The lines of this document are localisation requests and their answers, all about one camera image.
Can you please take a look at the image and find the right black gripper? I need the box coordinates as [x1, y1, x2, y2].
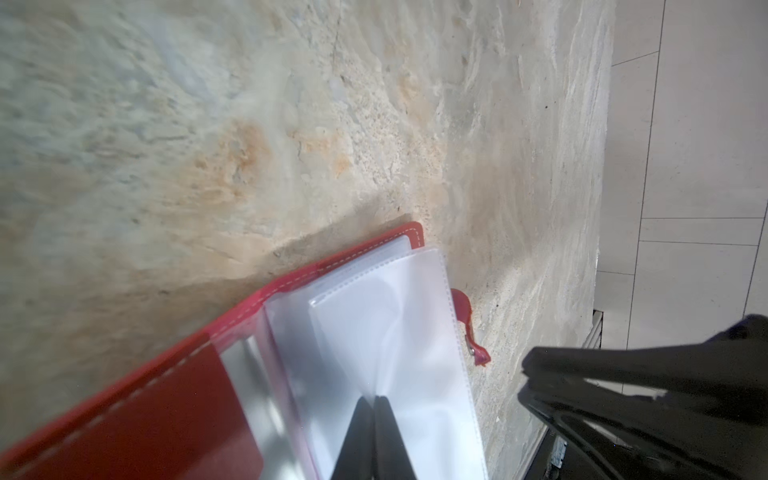
[518, 314, 767, 479]

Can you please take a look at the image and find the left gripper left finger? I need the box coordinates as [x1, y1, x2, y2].
[331, 397, 376, 480]

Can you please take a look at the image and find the red card holder wallet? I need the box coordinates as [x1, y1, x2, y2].
[1, 222, 490, 479]

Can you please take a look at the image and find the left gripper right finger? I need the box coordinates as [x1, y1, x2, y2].
[373, 396, 416, 480]

